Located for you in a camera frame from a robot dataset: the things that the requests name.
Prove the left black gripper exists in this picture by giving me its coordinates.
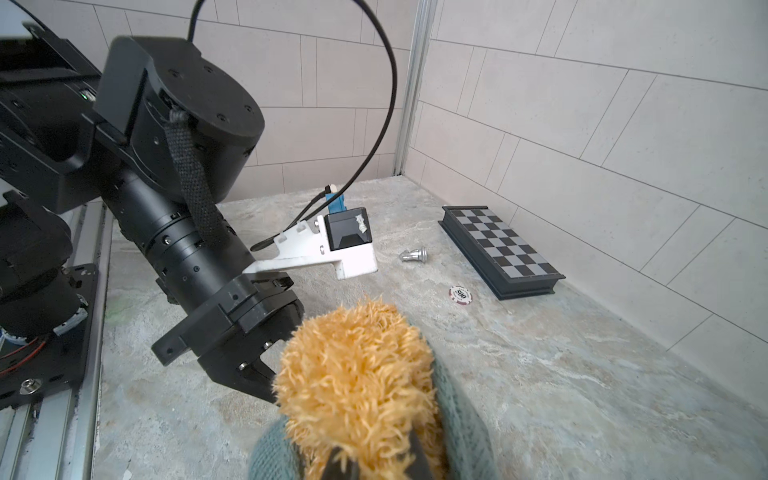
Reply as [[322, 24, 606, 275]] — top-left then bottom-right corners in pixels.
[[152, 273, 304, 403]]

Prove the small metal nut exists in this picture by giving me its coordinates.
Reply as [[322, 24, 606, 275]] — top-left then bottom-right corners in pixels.
[[449, 286, 473, 306]]

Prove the grey-green teddy sweater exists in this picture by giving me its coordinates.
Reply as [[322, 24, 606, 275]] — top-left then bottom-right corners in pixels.
[[247, 359, 501, 479]]

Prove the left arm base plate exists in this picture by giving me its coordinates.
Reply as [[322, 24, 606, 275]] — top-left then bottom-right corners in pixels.
[[1, 264, 99, 409]]

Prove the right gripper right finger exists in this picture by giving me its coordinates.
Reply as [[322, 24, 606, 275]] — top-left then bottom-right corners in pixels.
[[405, 429, 434, 480]]

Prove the aluminium mounting rail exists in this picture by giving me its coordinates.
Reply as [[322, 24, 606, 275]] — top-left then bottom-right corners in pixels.
[[1, 191, 113, 479]]

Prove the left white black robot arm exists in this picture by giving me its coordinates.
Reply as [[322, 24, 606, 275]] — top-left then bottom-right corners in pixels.
[[1, 23, 304, 402]]

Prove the folded black white chessboard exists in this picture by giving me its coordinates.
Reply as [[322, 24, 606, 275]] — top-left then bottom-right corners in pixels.
[[438, 205, 565, 300]]

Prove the left black camera cable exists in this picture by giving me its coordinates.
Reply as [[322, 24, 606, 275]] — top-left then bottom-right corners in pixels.
[[187, 0, 400, 253]]

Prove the small metal bolt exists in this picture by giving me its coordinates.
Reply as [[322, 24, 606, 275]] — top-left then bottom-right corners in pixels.
[[399, 247, 428, 263]]

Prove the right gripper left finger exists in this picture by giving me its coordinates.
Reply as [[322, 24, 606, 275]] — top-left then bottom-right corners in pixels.
[[321, 447, 360, 480]]

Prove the tan teddy bear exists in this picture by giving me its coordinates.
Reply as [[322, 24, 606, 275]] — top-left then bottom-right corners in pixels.
[[273, 300, 449, 479]]

